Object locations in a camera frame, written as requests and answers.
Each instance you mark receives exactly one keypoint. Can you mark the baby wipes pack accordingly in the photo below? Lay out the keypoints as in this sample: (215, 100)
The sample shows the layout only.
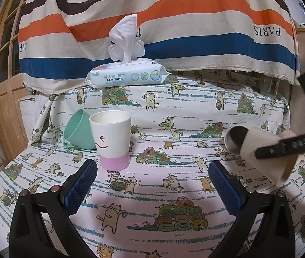
(129, 67)

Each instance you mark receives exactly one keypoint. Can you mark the green plastic cup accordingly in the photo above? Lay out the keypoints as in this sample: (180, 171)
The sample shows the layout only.
(78, 131)

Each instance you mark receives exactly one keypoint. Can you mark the white and pink smiley cup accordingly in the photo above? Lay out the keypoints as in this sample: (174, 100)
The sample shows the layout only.
(111, 135)

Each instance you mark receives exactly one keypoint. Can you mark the wooden door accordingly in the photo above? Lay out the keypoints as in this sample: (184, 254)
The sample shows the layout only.
(13, 138)

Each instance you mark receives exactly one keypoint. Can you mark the striped hermes paris cloth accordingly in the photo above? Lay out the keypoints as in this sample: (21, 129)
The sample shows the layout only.
(60, 41)

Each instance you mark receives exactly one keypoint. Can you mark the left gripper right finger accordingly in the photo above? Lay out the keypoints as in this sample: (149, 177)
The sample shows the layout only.
(275, 236)

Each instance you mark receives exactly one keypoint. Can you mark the cat pattern table cloth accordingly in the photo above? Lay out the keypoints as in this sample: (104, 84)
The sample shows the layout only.
(163, 204)

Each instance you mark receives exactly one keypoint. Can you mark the beige square cup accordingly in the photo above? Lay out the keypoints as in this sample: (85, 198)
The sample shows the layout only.
(277, 170)

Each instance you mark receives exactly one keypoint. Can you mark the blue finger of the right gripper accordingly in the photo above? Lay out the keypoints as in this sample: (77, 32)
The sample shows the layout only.
(285, 147)

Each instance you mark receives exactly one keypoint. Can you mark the grey cylindrical cup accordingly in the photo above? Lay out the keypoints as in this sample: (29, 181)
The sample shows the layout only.
(234, 139)

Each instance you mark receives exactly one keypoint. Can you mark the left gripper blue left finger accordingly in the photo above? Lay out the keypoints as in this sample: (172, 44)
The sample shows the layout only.
(28, 233)

